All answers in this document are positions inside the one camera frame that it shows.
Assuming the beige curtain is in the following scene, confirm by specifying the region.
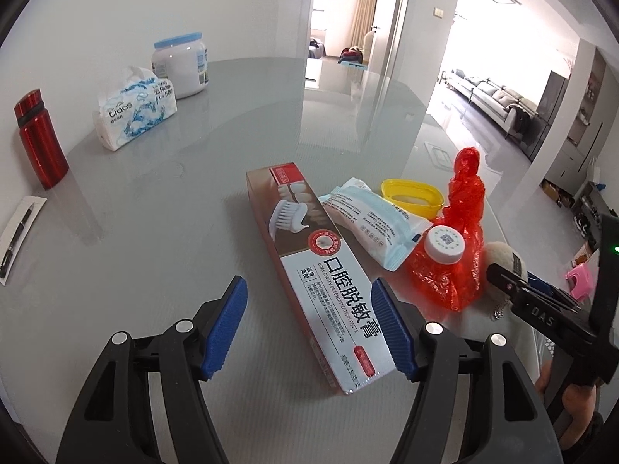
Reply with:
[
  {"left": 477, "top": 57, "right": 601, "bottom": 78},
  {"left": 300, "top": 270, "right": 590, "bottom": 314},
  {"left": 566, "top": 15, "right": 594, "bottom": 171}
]
[{"left": 345, "top": 0, "right": 383, "bottom": 59}]

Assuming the grey sofa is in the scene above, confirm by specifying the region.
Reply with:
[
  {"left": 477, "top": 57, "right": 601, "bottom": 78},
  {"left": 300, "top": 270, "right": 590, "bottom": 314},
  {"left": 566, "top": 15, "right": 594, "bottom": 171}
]
[{"left": 447, "top": 68, "right": 537, "bottom": 136}]

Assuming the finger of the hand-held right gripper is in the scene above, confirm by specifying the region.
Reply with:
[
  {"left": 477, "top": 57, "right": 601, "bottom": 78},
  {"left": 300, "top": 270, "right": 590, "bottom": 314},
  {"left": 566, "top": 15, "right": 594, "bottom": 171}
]
[
  {"left": 527, "top": 272, "right": 581, "bottom": 307},
  {"left": 486, "top": 262, "right": 603, "bottom": 387}
]

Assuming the white blue tissue pack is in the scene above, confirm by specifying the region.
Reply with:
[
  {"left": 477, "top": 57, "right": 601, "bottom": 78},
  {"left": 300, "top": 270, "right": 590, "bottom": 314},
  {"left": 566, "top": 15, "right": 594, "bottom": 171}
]
[{"left": 92, "top": 65, "right": 177, "bottom": 152}]

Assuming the person's right hand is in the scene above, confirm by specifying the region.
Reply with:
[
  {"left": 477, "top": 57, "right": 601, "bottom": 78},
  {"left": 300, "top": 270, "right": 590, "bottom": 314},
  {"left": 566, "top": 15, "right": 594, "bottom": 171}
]
[{"left": 533, "top": 360, "right": 605, "bottom": 448}]

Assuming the yellow plastic dish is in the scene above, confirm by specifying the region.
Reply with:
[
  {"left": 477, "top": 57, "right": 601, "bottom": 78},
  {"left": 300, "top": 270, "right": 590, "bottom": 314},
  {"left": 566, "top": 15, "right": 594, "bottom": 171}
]
[{"left": 380, "top": 179, "right": 446, "bottom": 219}]

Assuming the red plastic bag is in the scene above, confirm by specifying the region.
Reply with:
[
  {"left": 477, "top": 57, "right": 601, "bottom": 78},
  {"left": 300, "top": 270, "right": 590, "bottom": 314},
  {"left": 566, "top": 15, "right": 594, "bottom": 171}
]
[{"left": 404, "top": 147, "right": 486, "bottom": 312}]

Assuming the shoe rack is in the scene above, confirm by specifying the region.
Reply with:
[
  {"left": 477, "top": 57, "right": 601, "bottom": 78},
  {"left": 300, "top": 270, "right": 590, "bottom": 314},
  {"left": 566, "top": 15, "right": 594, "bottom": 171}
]
[{"left": 571, "top": 181, "right": 619, "bottom": 242}]

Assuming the toothpaste box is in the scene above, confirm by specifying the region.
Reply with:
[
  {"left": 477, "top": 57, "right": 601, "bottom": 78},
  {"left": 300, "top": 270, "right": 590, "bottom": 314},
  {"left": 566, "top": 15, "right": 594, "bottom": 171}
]
[{"left": 245, "top": 162, "right": 417, "bottom": 396}]

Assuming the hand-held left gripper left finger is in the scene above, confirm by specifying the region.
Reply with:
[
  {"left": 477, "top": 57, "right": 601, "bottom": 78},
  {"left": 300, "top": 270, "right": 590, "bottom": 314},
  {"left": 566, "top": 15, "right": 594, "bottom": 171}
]
[{"left": 55, "top": 275, "right": 248, "bottom": 464}]

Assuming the white jar blue lid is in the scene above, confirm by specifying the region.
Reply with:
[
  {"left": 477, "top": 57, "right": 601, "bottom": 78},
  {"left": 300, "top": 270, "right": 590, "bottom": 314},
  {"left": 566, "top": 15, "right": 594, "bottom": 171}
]
[{"left": 151, "top": 31, "right": 211, "bottom": 100}]

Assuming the red thermos bottle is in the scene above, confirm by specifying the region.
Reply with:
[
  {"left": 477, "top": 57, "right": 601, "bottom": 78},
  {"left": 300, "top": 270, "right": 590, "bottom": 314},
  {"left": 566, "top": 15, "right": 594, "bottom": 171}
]
[{"left": 13, "top": 88, "right": 70, "bottom": 190}]

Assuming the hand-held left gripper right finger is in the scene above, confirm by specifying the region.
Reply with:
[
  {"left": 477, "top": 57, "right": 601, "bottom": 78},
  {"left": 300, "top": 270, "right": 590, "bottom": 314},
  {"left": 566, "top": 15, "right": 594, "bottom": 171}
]
[{"left": 370, "top": 278, "right": 564, "bottom": 464}]

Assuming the black pen on paper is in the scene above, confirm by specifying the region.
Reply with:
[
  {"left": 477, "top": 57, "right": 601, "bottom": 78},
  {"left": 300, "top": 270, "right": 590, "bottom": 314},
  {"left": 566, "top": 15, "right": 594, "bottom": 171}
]
[{"left": 0, "top": 196, "right": 48, "bottom": 286}]

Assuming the cardboard box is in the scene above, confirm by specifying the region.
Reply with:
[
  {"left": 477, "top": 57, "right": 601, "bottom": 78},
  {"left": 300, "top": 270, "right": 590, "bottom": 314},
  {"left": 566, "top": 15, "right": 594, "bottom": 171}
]
[{"left": 540, "top": 180, "right": 576, "bottom": 205}]

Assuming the white door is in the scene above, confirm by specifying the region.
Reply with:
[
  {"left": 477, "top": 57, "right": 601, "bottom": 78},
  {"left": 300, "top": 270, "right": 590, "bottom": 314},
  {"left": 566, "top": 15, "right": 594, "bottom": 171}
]
[{"left": 368, "top": 0, "right": 417, "bottom": 75}]

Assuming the light blue mask packet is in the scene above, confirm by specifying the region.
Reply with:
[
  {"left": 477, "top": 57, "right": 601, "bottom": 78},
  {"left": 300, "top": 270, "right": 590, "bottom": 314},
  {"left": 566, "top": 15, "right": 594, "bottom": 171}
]
[{"left": 318, "top": 177, "right": 434, "bottom": 271}]

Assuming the beige plush ball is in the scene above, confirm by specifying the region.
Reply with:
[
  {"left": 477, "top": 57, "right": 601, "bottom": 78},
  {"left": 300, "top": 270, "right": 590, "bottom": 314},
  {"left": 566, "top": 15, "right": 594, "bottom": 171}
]
[{"left": 481, "top": 242, "right": 529, "bottom": 322}]

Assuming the dark jacket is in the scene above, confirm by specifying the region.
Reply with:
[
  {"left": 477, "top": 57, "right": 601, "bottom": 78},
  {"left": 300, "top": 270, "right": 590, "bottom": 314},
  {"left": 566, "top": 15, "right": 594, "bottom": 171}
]
[{"left": 511, "top": 105, "right": 531, "bottom": 142}]

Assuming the dark grey cabinet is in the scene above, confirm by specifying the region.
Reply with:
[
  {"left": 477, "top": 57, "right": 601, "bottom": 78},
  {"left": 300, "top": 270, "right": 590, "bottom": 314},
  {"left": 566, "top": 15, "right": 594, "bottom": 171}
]
[{"left": 527, "top": 70, "right": 570, "bottom": 162}]

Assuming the pink plastic stool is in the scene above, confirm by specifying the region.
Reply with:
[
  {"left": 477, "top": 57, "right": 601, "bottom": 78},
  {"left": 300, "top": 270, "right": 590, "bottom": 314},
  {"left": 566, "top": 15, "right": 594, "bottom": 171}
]
[{"left": 566, "top": 263, "right": 595, "bottom": 300}]

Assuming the grey wall cabinet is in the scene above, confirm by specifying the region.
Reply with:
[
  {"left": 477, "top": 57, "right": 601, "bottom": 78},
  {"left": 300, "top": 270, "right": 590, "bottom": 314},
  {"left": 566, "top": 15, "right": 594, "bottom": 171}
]
[{"left": 542, "top": 48, "right": 611, "bottom": 189}]

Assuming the white bottle cap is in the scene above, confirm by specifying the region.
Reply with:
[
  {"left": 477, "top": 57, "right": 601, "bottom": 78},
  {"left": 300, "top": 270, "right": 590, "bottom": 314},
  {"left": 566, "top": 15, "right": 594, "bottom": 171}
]
[{"left": 424, "top": 225, "right": 466, "bottom": 264}]

